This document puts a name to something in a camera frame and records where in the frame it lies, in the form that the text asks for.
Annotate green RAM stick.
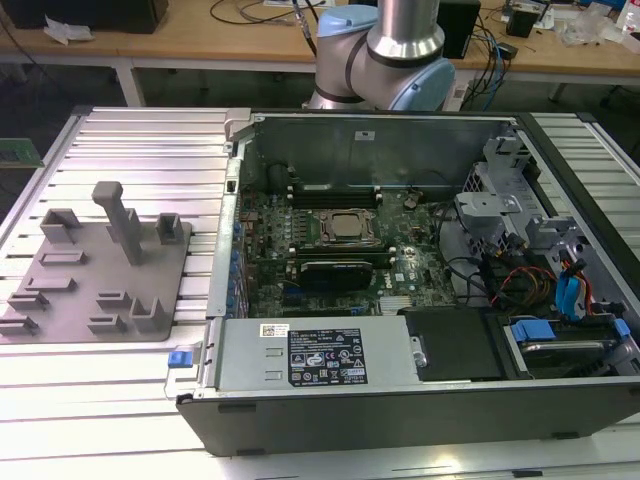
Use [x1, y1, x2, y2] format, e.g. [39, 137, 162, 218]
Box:
[0, 138, 45, 170]

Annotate black RAM slot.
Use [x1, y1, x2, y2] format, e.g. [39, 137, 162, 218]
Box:
[294, 183, 377, 191]
[290, 245, 391, 253]
[291, 201, 382, 210]
[292, 195, 380, 203]
[293, 189, 379, 197]
[289, 241, 389, 248]

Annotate silver CPU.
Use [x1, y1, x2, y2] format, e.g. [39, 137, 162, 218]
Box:
[329, 212, 364, 236]

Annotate green motherboard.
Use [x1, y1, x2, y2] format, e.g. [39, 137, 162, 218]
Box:
[234, 184, 481, 321]

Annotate silver chipset heat sink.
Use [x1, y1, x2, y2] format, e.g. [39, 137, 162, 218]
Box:
[379, 297, 417, 317]

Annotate grey power supply with labels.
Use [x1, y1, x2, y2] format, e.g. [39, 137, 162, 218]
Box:
[214, 319, 417, 392]

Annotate grey parts rack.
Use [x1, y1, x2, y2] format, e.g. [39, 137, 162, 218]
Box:
[0, 181, 194, 346]

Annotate black plastic drive cover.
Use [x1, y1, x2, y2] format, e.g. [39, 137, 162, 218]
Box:
[398, 307, 507, 385]

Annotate grey metal disk bay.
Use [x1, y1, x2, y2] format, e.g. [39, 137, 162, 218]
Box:
[453, 133, 592, 262]

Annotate black open PC case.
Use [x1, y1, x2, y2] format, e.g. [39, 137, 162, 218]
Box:
[164, 107, 640, 459]

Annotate tall black box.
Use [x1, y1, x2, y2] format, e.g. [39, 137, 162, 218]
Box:
[442, 0, 482, 60]

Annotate hard disk in blue carrier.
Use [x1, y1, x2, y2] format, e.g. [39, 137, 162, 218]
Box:
[505, 319, 632, 382]

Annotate black power adapter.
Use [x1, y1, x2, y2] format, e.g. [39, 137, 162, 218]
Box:
[504, 8, 540, 39]

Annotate large black box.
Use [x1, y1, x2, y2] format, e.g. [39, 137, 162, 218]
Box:
[9, 0, 169, 35]

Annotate crumpled white paper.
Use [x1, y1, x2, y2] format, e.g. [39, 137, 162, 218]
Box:
[42, 13, 95, 47]

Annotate clear plastic bags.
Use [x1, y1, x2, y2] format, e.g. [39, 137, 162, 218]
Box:
[558, 8, 640, 49]

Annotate black cable bundle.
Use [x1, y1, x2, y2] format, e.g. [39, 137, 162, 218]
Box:
[433, 198, 484, 304]

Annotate red yellow black wire bundle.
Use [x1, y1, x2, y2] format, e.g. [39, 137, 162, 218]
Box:
[488, 263, 557, 307]

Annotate blue cable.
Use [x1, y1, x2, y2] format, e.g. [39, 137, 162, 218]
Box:
[491, 44, 507, 109]

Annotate black looped cable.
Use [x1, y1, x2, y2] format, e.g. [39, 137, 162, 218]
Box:
[209, 0, 321, 56]

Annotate blue flat wire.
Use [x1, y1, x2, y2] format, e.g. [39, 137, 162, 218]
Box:
[553, 268, 592, 322]

